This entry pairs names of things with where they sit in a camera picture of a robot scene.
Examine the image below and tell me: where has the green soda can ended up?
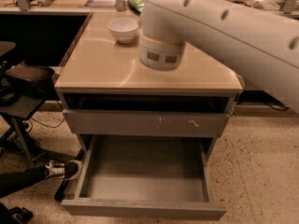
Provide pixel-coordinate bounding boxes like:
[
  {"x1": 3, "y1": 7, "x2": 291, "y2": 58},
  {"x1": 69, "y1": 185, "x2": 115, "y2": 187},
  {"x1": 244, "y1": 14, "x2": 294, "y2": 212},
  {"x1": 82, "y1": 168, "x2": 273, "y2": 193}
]
[{"x1": 127, "y1": 0, "x2": 145, "y2": 16}]

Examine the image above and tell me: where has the black trouser leg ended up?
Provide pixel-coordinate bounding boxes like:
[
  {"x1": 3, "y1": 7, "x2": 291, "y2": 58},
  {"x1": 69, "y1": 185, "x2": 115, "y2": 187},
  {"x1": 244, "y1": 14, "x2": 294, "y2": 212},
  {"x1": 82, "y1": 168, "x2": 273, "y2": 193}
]
[{"x1": 0, "y1": 167, "x2": 46, "y2": 198}]

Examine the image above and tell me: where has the white ceramic bowl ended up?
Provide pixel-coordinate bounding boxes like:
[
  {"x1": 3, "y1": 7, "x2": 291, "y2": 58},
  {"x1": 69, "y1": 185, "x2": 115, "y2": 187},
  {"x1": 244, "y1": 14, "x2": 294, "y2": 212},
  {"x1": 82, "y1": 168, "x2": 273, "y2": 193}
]
[{"x1": 107, "y1": 18, "x2": 138, "y2": 43}]

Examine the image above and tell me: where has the grey drawer cabinet with counter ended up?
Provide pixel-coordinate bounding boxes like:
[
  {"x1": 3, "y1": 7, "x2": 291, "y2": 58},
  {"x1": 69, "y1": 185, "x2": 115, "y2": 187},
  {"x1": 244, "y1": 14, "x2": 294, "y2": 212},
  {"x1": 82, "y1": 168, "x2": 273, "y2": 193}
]
[{"x1": 55, "y1": 10, "x2": 242, "y2": 151}]

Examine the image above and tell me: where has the black sneaker with white laces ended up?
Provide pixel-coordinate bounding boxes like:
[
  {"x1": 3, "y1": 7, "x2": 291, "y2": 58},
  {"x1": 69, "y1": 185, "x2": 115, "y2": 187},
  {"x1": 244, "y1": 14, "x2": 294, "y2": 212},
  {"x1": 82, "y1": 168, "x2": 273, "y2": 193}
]
[{"x1": 45, "y1": 160, "x2": 82, "y2": 180}]

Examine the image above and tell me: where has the closed grey top drawer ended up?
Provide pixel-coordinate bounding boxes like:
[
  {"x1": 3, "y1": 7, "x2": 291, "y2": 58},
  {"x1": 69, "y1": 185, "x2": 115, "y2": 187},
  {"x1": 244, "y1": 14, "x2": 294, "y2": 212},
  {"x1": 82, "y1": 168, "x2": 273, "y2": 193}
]
[{"x1": 64, "y1": 109, "x2": 229, "y2": 137}]

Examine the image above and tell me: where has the dark brown bag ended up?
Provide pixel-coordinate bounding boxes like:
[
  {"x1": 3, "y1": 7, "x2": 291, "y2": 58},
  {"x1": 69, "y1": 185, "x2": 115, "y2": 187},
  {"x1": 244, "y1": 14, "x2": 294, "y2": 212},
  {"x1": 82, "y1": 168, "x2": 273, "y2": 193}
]
[{"x1": 5, "y1": 61, "x2": 55, "y2": 98}]

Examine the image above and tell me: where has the open grey middle drawer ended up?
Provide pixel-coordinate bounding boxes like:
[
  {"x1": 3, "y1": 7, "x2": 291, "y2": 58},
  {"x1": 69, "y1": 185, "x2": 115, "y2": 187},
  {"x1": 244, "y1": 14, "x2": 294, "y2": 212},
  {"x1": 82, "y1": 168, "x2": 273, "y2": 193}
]
[{"x1": 63, "y1": 135, "x2": 226, "y2": 220}]

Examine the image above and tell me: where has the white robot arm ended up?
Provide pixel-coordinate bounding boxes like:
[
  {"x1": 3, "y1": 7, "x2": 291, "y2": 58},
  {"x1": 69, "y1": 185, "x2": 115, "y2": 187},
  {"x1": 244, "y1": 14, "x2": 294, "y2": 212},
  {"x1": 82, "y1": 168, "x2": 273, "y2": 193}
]
[{"x1": 139, "y1": 0, "x2": 299, "y2": 112}]

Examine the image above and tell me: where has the black office chair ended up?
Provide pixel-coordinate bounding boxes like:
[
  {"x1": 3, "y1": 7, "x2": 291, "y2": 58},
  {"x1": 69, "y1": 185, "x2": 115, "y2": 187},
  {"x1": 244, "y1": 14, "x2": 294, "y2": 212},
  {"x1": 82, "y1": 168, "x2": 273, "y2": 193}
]
[{"x1": 0, "y1": 40, "x2": 85, "y2": 202}]

